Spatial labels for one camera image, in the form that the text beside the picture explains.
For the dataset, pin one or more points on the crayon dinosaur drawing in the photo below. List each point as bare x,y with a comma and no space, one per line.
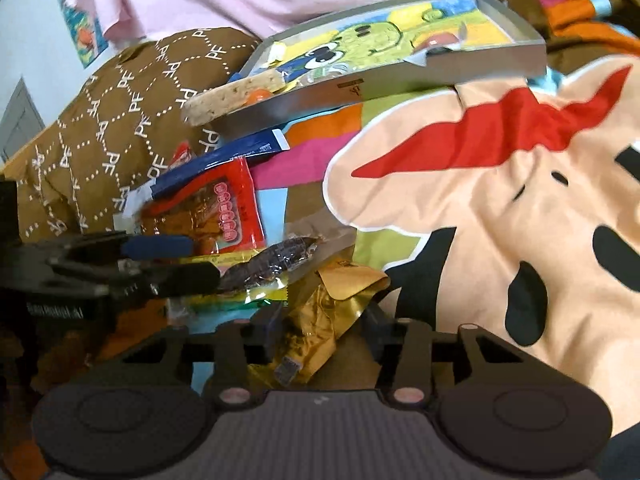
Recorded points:
370,35

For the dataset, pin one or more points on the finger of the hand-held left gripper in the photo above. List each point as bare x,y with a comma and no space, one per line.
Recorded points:
190,280
160,247

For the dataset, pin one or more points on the grey door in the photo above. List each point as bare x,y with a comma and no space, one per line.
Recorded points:
20,120

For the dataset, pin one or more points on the small silver snack packet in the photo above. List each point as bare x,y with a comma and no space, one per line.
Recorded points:
420,60

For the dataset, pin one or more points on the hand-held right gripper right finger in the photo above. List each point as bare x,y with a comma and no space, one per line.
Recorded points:
380,335

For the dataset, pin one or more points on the yellow green snack packet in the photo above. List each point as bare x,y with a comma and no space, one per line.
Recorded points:
265,294

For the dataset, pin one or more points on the cartoon wall poster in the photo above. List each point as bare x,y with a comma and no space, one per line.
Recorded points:
82,25

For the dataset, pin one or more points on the grey shallow cardboard box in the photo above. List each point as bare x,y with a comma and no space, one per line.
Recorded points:
380,85

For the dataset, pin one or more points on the dark dried fruit packet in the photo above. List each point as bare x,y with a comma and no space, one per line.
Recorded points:
280,255

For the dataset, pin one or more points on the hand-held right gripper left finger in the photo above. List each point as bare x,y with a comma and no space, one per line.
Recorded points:
265,332

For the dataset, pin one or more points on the gold foil snack packet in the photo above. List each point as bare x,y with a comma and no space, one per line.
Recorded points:
320,320

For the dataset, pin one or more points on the colourful cartoon printed blanket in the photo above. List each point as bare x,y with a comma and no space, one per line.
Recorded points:
500,210

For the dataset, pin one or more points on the beige rice cracker packet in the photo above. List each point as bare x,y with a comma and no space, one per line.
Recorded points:
230,97

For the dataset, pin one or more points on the small red snack packet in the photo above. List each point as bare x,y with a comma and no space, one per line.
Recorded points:
180,155

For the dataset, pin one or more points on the orange sausage stick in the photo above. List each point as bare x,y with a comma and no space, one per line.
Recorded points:
261,97

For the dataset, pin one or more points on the blue and white snack packet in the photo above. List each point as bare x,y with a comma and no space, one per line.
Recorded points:
215,157

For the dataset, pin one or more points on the red clear snack packet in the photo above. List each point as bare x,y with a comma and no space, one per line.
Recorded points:
230,200

